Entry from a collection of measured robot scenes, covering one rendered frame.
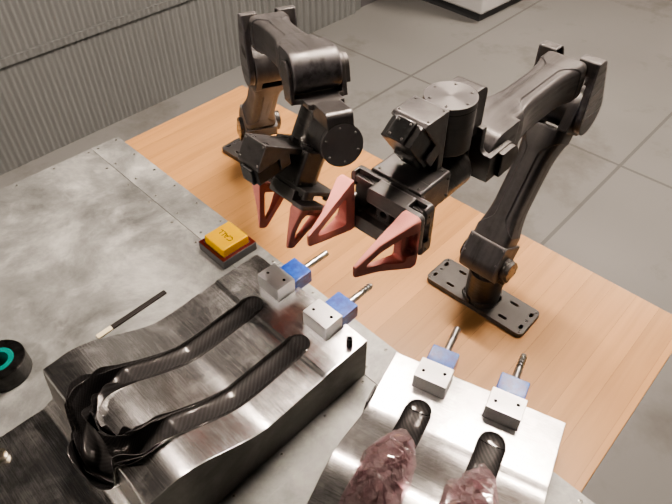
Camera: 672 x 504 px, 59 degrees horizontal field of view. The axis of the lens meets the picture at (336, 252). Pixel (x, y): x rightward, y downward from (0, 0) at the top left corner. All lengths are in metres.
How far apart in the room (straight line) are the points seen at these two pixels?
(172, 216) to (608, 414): 0.88
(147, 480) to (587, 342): 0.73
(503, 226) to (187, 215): 0.65
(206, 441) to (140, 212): 0.63
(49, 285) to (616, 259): 1.98
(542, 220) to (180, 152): 1.59
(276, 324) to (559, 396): 0.46
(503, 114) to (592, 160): 2.24
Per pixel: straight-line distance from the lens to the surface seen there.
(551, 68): 0.86
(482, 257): 0.97
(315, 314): 0.89
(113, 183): 1.40
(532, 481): 0.86
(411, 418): 0.88
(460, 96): 0.64
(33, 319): 1.16
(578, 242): 2.51
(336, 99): 0.79
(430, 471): 0.81
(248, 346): 0.91
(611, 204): 2.74
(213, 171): 1.37
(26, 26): 2.86
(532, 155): 0.94
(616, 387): 1.06
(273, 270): 0.96
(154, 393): 0.85
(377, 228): 0.64
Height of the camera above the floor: 1.61
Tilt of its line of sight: 45 degrees down
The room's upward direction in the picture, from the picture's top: straight up
